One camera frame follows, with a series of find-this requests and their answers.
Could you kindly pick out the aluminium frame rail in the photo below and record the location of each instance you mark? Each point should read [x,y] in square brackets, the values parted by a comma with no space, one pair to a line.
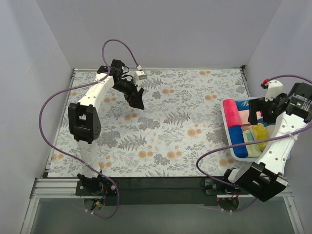
[73,186]

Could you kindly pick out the yellow lemon print towel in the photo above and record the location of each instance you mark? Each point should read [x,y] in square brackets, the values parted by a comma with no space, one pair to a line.
[259,133]

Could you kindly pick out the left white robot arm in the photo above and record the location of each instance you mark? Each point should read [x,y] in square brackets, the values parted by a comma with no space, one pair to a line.
[84,122]

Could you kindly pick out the pink rolled towel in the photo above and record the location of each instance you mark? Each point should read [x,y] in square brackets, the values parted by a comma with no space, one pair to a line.
[231,113]

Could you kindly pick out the pastel checkered rolled towel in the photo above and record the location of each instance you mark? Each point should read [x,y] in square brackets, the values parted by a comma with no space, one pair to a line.
[253,149]

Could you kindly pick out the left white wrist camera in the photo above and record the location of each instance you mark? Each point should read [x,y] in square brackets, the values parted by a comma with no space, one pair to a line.
[139,75]

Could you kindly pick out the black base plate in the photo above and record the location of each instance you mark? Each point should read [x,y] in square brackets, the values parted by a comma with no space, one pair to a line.
[162,198]

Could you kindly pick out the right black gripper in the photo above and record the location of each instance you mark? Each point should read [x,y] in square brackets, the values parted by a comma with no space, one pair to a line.
[256,111]

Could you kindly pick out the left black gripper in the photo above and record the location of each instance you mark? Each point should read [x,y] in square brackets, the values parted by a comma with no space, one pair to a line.
[133,94]

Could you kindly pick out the floral table mat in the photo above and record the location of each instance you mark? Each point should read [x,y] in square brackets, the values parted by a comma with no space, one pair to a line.
[180,132]

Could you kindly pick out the blue rolled towel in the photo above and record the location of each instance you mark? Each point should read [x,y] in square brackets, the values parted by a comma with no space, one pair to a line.
[236,136]

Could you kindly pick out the red blue printed towel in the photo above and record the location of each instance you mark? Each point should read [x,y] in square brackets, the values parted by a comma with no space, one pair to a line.
[242,105]

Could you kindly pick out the white plastic basket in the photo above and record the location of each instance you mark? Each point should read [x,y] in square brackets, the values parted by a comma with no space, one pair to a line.
[245,126]

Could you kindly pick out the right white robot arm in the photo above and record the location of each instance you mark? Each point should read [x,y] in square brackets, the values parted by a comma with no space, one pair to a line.
[291,113]

